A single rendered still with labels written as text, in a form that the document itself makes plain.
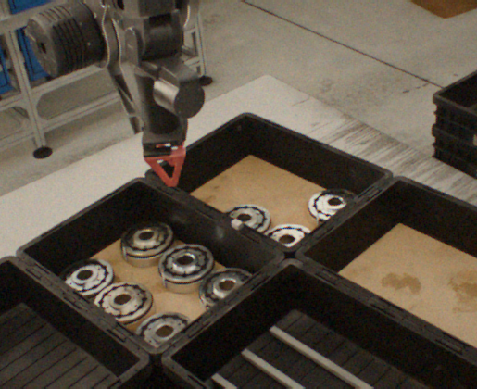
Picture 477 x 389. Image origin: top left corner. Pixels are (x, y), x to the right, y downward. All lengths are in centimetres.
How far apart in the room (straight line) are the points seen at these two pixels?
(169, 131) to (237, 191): 44
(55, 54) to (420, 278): 121
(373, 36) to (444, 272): 277
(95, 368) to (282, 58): 281
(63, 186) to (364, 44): 232
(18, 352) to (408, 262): 70
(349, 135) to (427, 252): 64
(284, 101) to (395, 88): 150
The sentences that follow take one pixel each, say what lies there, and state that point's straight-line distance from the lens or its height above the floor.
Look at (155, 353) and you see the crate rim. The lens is 131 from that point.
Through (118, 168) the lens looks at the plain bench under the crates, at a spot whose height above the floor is 70.
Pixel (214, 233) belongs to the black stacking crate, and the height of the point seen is 90.
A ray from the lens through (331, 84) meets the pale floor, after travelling 383.
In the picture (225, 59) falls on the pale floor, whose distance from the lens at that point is 413.
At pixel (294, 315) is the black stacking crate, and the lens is 148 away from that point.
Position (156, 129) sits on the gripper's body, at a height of 117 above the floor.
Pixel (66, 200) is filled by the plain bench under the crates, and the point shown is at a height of 70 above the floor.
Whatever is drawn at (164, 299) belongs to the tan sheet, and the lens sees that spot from 154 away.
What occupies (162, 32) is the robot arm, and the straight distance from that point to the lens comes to 130.
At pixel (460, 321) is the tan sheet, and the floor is 83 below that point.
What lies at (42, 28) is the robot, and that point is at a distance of 234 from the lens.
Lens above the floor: 186
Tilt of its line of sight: 36 degrees down
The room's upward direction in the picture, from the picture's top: 8 degrees counter-clockwise
